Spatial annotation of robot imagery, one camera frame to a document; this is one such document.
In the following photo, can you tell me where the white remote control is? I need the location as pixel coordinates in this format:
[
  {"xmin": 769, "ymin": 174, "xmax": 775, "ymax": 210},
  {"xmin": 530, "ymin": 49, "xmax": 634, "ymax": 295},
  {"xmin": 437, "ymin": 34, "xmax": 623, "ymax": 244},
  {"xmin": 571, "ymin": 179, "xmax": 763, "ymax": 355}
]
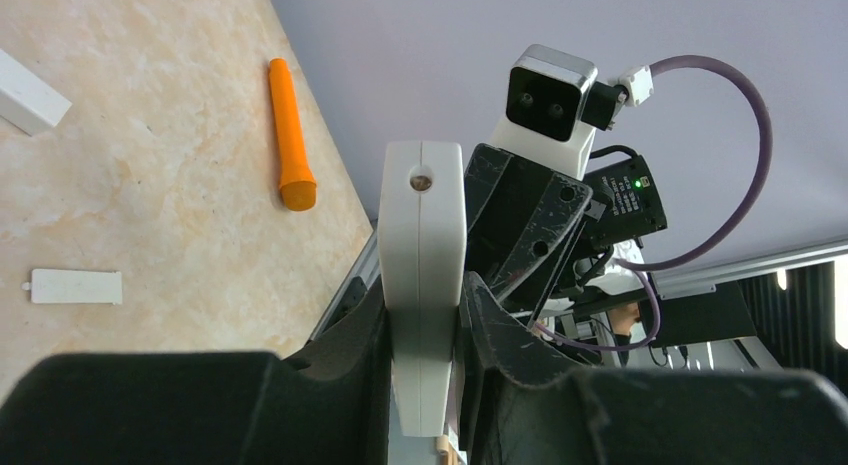
[{"xmin": 1, "ymin": 50, "xmax": 72, "ymax": 136}]

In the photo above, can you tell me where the white remote with buttons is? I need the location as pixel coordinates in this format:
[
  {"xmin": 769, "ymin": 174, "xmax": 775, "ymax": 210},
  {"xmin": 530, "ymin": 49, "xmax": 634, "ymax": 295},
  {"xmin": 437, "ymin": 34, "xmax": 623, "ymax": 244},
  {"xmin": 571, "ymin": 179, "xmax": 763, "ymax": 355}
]
[{"xmin": 377, "ymin": 141, "xmax": 467, "ymax": 437}]

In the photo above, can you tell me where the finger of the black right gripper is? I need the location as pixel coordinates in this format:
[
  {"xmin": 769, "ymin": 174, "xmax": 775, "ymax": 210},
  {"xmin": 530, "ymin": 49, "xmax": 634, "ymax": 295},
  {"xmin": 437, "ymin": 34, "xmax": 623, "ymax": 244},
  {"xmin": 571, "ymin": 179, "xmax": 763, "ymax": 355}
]
[{"xmin": 486, "ymin": 170, "xmax": 592, "ymax": 310}]

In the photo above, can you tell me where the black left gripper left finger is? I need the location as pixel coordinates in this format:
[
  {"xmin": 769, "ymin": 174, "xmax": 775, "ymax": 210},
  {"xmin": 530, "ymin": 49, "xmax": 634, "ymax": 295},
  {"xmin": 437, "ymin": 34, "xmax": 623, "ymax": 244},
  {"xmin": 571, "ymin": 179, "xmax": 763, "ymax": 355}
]
[{"xmin": 1, "ymin": 289, "xmax": 390, "ymax": 464}]

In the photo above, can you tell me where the small white battery door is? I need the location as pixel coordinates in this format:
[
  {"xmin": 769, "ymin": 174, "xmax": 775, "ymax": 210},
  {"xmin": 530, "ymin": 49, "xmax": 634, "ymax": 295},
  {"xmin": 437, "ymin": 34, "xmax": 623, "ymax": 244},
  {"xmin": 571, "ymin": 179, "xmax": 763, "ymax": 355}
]
[{"xmin": 21, "ymin": 269, "xmax": 123, "ymax": 305}]

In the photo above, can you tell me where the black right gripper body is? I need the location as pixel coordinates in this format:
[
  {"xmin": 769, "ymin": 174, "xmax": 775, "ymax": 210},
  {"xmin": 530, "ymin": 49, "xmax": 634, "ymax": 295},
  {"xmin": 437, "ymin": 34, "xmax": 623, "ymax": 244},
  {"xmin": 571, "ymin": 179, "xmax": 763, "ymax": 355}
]
[{"xmin": 464, "ymin": 143, "xmax": 593, "ymax": 303}]

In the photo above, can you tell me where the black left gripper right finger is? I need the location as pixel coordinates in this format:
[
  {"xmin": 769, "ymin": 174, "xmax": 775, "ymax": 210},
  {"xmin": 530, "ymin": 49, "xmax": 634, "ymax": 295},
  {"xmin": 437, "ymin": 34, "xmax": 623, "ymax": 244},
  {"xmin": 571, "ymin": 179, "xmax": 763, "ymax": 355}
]
[{"xmin": 457, "ymin": 272, "xmax": 847, "ymax": 464}]

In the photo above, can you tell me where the orange toy carrot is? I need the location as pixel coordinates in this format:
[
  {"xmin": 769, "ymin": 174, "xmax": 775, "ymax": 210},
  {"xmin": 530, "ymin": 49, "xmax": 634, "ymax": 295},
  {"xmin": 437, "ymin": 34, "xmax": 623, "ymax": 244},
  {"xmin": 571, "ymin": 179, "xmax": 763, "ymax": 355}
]
[{"xmin": 268, "ymin": 58, "xmax": 317, "ymax": 212}]

